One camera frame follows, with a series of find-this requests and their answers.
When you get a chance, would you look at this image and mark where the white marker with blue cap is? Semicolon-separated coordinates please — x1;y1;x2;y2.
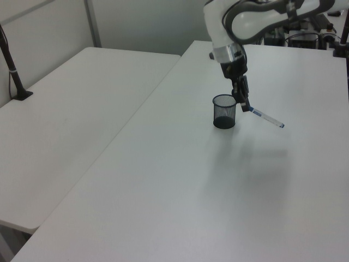
247;106;286;129

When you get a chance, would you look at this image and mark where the black camera pole with base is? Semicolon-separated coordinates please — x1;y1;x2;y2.
0;23;34;102

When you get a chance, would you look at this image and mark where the grey device with red knob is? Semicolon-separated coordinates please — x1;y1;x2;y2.
319;23;338;50

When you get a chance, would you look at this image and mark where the black cable along robot arm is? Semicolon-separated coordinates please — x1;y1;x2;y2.
221;0;249;75

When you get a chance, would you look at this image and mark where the black camera pole with clamp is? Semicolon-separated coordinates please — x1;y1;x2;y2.
332;16;349;58

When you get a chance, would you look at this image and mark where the black mesh pen cup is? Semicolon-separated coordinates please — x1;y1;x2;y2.
212;94;237;129

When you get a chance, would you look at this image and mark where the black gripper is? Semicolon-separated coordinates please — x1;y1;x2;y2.
219;57;251;114

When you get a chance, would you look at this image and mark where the black control box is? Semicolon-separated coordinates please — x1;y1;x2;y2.
288;30;320;50

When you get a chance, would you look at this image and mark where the grey partition frame post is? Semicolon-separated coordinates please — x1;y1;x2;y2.
83;0;103;48

